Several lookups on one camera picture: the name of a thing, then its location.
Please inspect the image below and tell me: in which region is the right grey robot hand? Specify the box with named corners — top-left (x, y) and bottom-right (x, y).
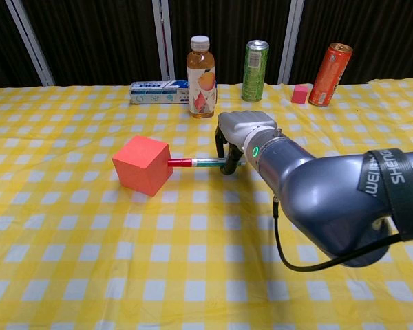
top-left (214, 110), bottom-right (276, 176)

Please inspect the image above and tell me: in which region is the red capped white marker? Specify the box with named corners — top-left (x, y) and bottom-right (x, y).
top-left (167, 157), bottom-right (244, 169)

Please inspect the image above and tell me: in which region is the large pink cube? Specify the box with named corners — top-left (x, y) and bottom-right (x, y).
top-left (112, 135), bottom-right (175, 197)

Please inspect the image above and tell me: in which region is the green drink can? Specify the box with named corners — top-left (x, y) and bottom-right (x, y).
top-left (241, 39), bottom-right (270, 103)

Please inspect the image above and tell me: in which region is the orange juice bottle white cap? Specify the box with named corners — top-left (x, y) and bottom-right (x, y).
top-left (187, 35), bottom-right (217, 120)

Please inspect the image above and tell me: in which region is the small pink cube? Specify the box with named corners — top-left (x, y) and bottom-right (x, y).
top-left (290, 85), bottom-right (310, 105)

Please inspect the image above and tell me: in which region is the blue white carton box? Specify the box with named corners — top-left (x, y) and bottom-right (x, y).
top-left (129, 80), bottom-right (190, 105)

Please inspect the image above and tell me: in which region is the orange drink can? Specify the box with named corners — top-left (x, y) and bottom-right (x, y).
top-left (308, 43), bottom-right (354, 107)

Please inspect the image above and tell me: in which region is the yellow white checkered tablecloth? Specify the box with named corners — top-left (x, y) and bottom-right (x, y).
top-left (0, 78), bottom-right (413, 330)

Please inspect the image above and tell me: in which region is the white metal frame post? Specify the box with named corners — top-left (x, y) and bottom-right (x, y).
top-left (278, 0), bottom-right (306, 85)
top-left (5, 0), bottom-right (56, 87)
top-left (151, 0), bottom-right (176, 82)

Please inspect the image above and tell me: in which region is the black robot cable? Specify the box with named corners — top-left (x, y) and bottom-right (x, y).
top-left (272, 195), bottom-right (402, 272)

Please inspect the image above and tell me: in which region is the black printed strap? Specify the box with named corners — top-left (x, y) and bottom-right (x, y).
top-left (357, 148), bottom-right (413, 242)

